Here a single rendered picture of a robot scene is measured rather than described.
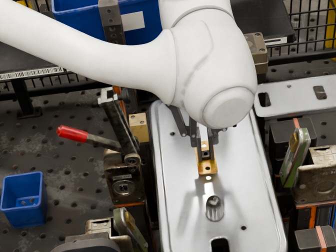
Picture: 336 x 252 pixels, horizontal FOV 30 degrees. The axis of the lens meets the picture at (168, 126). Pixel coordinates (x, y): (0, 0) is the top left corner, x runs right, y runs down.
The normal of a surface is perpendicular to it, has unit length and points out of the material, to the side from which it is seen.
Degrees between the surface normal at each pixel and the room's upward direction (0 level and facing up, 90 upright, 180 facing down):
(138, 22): 90
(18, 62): 0
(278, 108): 0
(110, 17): 90
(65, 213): 0
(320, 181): 90
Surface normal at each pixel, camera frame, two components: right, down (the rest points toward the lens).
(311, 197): 0.08, 0.72
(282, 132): -0.10, -0.69
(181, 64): -0.18, 0.00
